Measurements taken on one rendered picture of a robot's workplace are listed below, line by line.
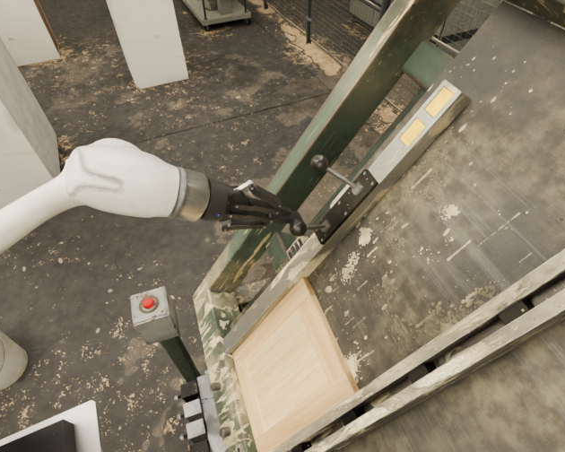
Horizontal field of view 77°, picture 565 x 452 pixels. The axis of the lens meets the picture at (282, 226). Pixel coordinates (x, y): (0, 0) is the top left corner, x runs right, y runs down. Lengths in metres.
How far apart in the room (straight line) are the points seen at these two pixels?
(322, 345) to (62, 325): 1.96
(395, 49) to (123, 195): 0.66
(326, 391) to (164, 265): 1.86
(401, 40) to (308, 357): 0.76
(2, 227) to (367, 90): 0.78
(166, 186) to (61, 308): 2.12
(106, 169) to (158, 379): 1.75
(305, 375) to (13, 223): 0.68
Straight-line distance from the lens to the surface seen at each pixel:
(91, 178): 0.58
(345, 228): 0.84
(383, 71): 0.94
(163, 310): 1.28
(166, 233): 2.73
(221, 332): 1.24
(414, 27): 0.93
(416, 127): 0.76
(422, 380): 0.67
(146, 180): 0.58
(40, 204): 0.74
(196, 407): 1.32
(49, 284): 2.80
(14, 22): 5.49
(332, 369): 0.87
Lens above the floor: 2.02
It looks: 50 degrees down
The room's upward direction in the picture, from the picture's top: straight up
